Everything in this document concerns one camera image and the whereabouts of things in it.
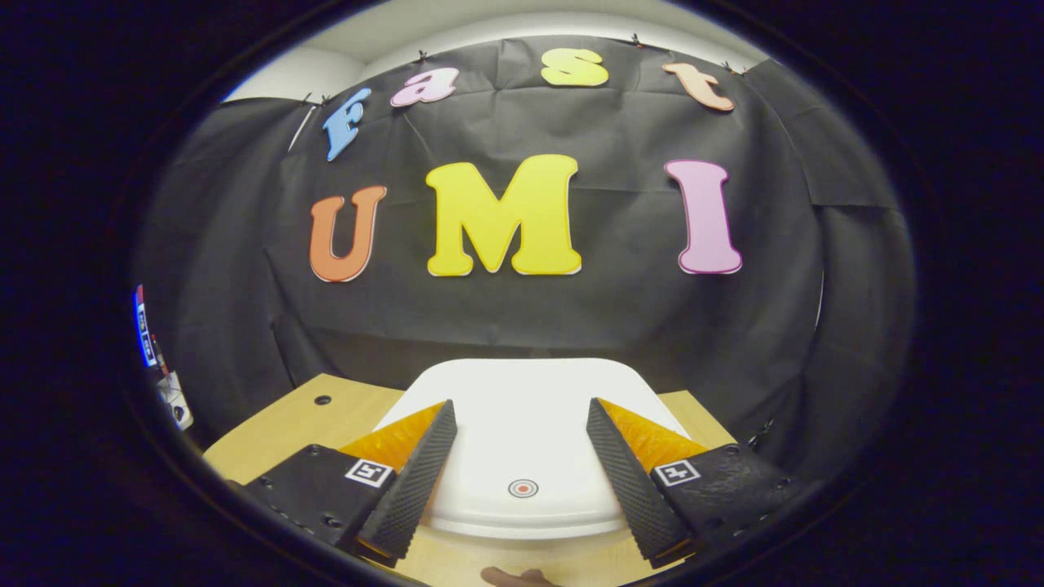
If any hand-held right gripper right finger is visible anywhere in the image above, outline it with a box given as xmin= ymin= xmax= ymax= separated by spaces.
xmin=586 ymin=397 xmax=804 ymax=569

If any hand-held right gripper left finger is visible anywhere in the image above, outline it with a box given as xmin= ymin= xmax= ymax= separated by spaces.
xmin=245 ymin=399 xmax=458 ymax=563

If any white desktop garbage bin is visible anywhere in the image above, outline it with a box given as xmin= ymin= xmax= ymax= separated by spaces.
xmin=374 ymin=357 xmax=692 ymax=541

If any wooden desktop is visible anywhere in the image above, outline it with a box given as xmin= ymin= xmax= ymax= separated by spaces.
xmin=202 ymin=373 xmax=739 ymax=587

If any black backdrop cloth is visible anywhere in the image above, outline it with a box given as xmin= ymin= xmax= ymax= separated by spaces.
xmin=135 ymin=34 xmax=918 ymax=482

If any white side desk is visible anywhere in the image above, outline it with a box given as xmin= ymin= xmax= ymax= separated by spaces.
xmin=155 ymin=371 xmax=195 ymax=431

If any computer monitor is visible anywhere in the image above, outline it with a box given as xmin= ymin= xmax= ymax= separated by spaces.
xmin=133 ymin=284 xmax=160 ymax=369

